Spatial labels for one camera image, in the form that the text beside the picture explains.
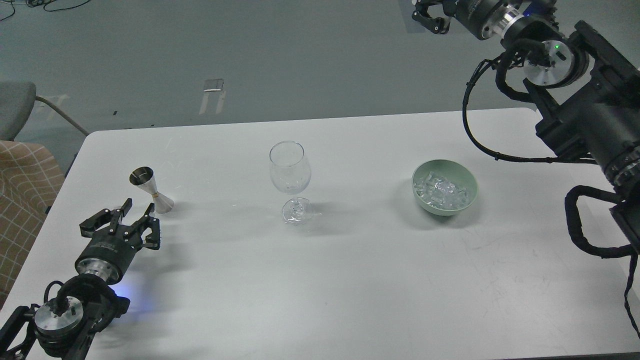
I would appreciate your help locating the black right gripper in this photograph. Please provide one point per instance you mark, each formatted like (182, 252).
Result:
(483, 18)

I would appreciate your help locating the green bowl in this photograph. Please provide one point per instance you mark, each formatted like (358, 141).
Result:
(456, 173)

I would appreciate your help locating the grey chair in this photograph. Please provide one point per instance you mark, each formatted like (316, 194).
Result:
(17, 100)

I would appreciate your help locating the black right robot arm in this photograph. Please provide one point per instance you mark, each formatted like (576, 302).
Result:
(586, 91)

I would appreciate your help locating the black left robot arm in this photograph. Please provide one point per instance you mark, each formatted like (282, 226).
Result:
(73, 312)

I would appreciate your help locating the clear wine glass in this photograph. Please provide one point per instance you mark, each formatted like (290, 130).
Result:
(290, 173)

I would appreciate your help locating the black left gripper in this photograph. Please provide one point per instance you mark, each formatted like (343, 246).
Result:
(113, 245)

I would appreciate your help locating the pile of ice cubes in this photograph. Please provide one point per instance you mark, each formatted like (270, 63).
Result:
(439, 192)

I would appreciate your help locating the steel cocktail jigger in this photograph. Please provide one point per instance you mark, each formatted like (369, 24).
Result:
(143, 178)

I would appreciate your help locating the metal floor plate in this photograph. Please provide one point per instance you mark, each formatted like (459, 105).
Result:
(213, 85)

